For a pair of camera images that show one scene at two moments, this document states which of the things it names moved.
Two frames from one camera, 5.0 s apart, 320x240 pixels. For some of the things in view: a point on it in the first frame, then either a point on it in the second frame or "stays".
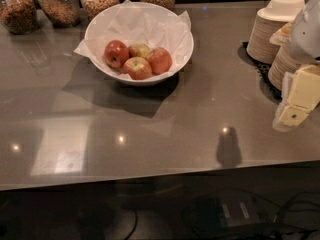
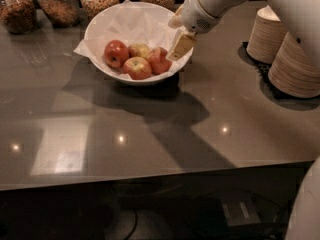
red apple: (160, 60) stays
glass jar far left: (18, 10) stays
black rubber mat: (262, 69) stays
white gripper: (306, 34) → (194, 14)
